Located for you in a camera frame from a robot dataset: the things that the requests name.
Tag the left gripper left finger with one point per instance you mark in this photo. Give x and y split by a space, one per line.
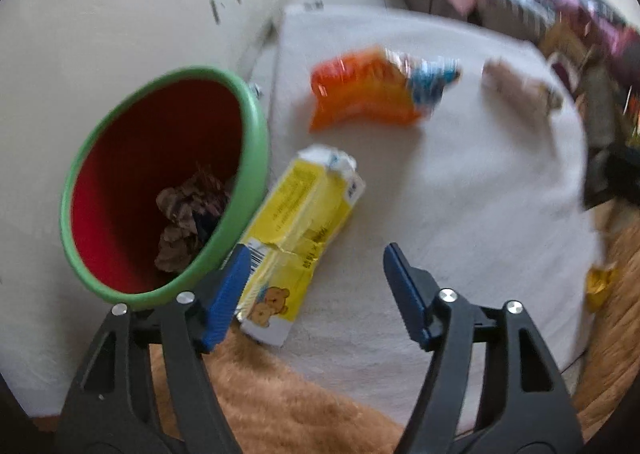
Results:
111 405

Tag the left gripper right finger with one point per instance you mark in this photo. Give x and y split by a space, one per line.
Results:
524 405

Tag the pink torn wrapper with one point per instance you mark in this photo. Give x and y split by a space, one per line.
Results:
193 211

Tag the orange lion snack bag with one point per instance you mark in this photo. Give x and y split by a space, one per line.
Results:
379 85

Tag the yellow bear carton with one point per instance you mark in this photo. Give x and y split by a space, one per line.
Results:
302 213

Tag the pink white torn box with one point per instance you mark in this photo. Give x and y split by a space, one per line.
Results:
533 97

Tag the yellow foil candy wrapper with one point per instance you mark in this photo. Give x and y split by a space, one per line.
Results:
599 285

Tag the tan fuzzy blanket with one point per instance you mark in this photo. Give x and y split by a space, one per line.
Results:
273 410

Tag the red bin green rim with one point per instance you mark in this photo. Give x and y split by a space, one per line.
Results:
190 120

